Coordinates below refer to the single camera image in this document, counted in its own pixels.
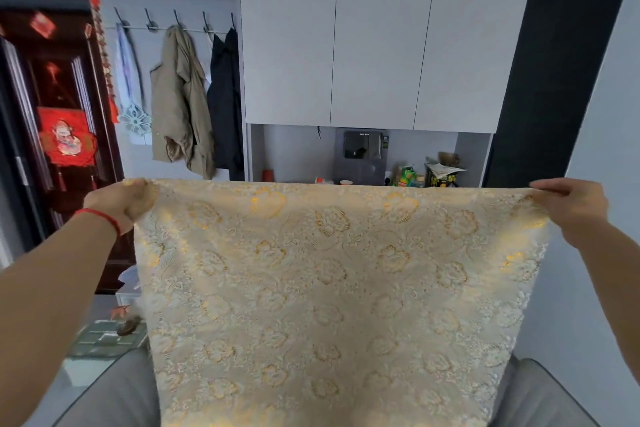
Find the person's right hand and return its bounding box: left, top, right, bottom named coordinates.
left=528, top=177, right=610, bottom=248

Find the person's left hand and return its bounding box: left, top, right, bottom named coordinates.
left=83, top=178, right=159, bottom=238

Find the gold floral brocade cloth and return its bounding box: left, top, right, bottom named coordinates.
left=123, top=178, right=551, bottom=427

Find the person's left forearm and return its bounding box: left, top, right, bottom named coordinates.
left=0, top=211, right=121, bottom=427

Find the person's right forearm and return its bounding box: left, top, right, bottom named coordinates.
left=562, top=222, right=640, bottom=385

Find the white storage box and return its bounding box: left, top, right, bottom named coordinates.
left=115, top=265, right=142, bottom=308

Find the red figure hanging ornament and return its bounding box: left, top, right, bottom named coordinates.
left=36, top=106, right=99, bottom=193

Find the beige jacket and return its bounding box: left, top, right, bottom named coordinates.
left=149, top=25, right=217, bottom=180

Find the white printed paper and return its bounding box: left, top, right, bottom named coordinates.
left=425, top=162, right=469, bottom=178

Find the yellow black box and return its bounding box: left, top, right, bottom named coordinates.
left=424, top=165, right=459, bottom=188

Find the white blue hanging bag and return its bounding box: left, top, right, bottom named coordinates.
left=114, top=23, right=154, bottom=138

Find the dark red door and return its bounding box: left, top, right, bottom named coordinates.
left=0, top=8, right=127, bottom=293

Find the black coat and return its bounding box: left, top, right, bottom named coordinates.
left=207, top=28, right=245, bottom=181

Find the green glass tray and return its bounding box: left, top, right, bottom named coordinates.
left=67, top=319, right=149, bottom=360

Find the grey water dispenser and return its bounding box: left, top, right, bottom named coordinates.
left=333, top=128, right=389, bottom=186

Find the grey sofa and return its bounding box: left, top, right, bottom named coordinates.
left=54, top=347, right=602, bottom=427

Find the red diamond paper decoration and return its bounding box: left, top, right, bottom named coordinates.
left=29, top=11, right=57, bottom=40

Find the red string bracelet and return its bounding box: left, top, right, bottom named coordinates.
left=72, top=208, right=123, bottom=238

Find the red firecracker string ornament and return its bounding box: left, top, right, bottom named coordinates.
left=87, top=0, right=121, bottom=125

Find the metal coat hook rail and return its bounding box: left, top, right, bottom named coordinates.
left=112, top=6, right=239, bottom=38

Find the white wall cabinet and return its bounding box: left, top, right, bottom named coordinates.
left=35, top=0, right=542, bottom=135

